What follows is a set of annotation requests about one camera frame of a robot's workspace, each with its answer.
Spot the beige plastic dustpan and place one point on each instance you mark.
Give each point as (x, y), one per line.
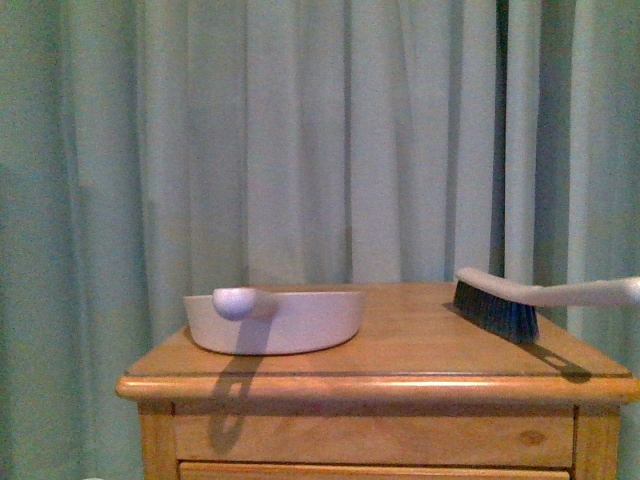
(249, 321)

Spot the wooden nightstand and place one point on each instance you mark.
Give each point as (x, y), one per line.
(419, 393)

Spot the light green curtain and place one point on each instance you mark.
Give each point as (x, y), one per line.
(156, 149)

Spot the beige hand brush black bristles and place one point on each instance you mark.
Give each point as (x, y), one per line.
(508, 309)

